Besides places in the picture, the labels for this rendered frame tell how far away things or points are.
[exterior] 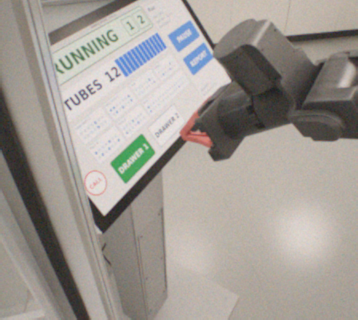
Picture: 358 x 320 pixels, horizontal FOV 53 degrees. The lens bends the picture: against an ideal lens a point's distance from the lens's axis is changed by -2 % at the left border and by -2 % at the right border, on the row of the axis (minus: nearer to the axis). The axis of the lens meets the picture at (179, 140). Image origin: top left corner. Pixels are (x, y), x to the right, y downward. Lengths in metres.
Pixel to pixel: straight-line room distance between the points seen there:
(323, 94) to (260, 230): 1.50
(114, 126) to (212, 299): 1.06
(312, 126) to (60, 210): 0.26
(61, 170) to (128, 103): 0.53
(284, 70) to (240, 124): 0.10
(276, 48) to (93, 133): 0.36
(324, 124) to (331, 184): 1.77
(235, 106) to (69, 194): 0.31
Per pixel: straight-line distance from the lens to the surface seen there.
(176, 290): 1.58
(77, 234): 0.19
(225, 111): 0.45
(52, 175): 0.16
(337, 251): 1.86
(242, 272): 1.69
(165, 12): 0.84
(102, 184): 0.61
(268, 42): 0.37
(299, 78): 0.39
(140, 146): 0.67
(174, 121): 0.74
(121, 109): 0.67
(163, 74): 0.76
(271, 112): 0.42
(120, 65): 0.70
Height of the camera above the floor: 1.45
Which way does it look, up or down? 41 degrees down
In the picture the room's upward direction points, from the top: straight up
